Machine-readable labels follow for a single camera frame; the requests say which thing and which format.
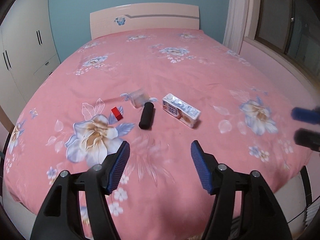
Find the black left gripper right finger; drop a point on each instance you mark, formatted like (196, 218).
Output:
(261, 216)

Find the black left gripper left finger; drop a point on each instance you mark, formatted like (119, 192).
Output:
(59, 216)

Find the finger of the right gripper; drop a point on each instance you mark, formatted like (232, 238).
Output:
(307, 138)
(310, 116)

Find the white milk carton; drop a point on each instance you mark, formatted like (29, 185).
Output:
(181, 110)

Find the red block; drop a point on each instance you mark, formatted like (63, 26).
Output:
(117, 112)

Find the black foam roll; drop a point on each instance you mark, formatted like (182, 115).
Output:
(146, 116)

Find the clear plastic cup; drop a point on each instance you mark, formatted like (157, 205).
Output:
(138, 98)

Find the dark framed window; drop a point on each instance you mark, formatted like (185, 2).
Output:
(290, 28)

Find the white curtain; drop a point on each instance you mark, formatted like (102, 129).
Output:
(235, 25)

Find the pink floral bed sheet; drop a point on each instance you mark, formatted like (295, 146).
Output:
(245, 123)

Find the white wardrobe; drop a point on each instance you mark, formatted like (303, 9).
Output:
(28, 54)

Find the pink bed headboard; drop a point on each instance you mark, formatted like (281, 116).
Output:
(143, 16)

